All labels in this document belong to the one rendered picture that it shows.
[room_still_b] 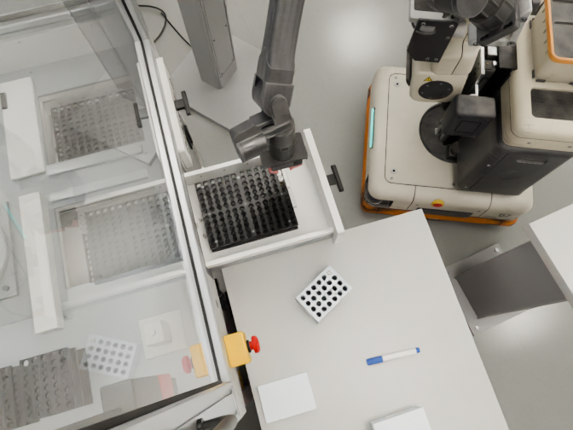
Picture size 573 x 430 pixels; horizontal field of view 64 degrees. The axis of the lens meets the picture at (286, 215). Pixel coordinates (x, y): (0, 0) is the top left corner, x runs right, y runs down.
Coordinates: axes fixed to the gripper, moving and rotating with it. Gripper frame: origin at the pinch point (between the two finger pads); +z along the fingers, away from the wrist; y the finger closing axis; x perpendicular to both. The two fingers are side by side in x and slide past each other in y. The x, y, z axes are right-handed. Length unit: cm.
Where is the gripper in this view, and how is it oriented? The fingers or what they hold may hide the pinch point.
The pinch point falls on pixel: (282, 168)
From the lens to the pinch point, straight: 109.3
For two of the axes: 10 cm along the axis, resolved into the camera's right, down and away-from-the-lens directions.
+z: 0.2, 3.5, 9.4
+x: -2.6, -9.0, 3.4
